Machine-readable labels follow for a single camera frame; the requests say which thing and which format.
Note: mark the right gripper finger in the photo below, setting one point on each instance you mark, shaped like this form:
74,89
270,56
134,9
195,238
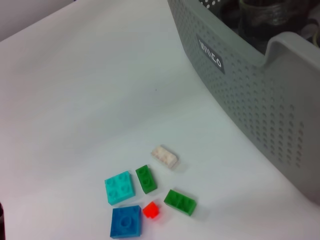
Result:
2,225

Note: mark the glass teacup with black sleeve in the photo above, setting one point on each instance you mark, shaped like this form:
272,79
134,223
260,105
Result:
262,15

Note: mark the grey perforated storage bin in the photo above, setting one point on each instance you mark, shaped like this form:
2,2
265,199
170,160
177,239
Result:
250,100

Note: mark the cyan square toy brick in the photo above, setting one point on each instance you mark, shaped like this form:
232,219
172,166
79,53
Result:
120,188

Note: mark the blue square toy brick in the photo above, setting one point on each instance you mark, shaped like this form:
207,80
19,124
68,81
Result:
126,222

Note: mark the small red toy brick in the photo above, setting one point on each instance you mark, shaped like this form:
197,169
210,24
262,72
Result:
151,210

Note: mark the green toy brick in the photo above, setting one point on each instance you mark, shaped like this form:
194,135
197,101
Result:
146,179
180,203

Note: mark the white toy brick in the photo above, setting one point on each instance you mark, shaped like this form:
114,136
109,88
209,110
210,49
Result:
165,157

